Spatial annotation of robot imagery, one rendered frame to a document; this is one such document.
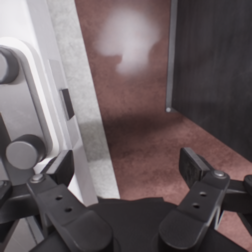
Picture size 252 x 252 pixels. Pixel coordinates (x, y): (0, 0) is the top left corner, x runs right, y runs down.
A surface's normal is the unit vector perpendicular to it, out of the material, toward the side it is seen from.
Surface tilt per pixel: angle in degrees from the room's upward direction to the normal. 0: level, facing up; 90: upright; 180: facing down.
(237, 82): 90
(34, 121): 0
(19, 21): 0
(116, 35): 0
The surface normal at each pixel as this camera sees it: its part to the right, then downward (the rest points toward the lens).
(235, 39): -1.00, 0.01
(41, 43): 0.99, -0.17
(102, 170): 0.03, 0.29
